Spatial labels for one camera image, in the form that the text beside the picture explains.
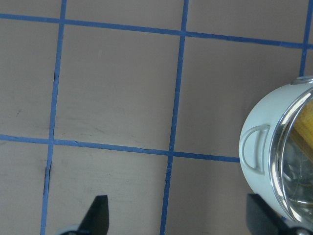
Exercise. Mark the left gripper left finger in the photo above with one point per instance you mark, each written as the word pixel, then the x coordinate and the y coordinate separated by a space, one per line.
pixel 96 220

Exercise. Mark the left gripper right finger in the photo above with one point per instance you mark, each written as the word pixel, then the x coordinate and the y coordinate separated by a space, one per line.
pixel 261 219

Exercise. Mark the pale green electric pot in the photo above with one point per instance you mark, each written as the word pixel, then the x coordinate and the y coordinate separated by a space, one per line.
pixel 256 138

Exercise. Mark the yellow corn cob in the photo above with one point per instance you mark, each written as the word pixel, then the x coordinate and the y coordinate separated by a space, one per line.
pixel 302 133

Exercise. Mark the glass pot lid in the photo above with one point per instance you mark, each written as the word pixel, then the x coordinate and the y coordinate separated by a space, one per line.
pixel 291 170

